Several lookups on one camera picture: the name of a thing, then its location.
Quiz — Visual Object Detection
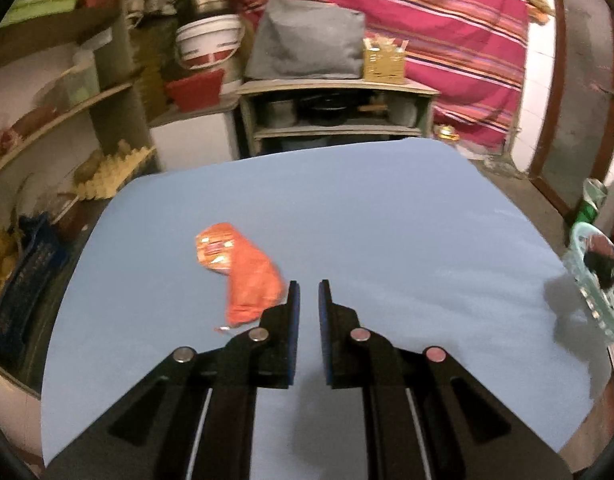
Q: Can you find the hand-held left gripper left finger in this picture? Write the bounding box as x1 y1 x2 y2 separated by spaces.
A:
46 280 301 480

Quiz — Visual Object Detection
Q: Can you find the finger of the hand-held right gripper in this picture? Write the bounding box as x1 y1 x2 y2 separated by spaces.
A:
584 250 614 289

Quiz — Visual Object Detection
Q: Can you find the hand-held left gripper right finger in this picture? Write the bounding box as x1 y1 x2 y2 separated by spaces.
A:
318 279 574 480

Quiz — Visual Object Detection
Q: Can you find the light blue plastic basket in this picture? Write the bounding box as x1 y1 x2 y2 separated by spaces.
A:
562 222 614 346

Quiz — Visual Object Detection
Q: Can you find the orange snack wrapper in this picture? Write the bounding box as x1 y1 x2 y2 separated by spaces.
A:
196 222 288 327

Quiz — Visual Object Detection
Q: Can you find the green bottle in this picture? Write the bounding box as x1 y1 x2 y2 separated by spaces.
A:
577 178 608 227

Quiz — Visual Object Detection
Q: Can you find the white cabinet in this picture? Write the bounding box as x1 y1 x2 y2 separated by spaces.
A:
149 95 241 173

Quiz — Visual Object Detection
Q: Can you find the small metal pot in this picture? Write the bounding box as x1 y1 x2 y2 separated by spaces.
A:
264 100 296 129

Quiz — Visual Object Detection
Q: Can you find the black pan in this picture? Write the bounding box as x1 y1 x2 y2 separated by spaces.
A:
299 94 348 126

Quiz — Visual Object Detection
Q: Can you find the yellow egg carton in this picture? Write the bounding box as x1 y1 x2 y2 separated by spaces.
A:
74 145 158 199

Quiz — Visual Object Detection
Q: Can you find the low wooden cabinet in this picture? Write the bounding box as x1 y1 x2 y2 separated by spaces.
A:
235 78 441 158

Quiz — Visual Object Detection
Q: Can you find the red plastic basin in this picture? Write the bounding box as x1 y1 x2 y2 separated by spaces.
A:
165 67 226 113

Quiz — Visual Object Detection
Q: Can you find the blue plastic crate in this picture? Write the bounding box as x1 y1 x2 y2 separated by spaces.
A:
0 212 71 357

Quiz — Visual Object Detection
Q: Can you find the curved wooden shelf unit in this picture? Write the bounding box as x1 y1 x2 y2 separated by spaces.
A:
0 0 161 201

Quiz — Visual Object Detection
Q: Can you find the yellow box with sticks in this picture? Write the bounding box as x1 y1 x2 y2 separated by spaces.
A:
363 37 406 85

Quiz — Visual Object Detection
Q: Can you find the yellow oil jug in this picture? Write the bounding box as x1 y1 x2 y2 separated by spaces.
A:
137 55 168 112

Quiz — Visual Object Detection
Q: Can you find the grey cloth bag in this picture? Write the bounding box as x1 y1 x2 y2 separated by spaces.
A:
244 0 366 81

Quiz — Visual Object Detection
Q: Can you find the red striped cloth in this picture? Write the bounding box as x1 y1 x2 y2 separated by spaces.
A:
222 0 532 149

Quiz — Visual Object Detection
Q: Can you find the white plastic bucket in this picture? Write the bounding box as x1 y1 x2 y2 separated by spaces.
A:
174 13 244 95

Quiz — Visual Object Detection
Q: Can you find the row of red packets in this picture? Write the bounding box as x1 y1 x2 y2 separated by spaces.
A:
0 105 62 161

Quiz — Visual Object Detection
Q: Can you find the brown wooden door frame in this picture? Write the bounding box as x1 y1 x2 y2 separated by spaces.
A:
529 0 614 217

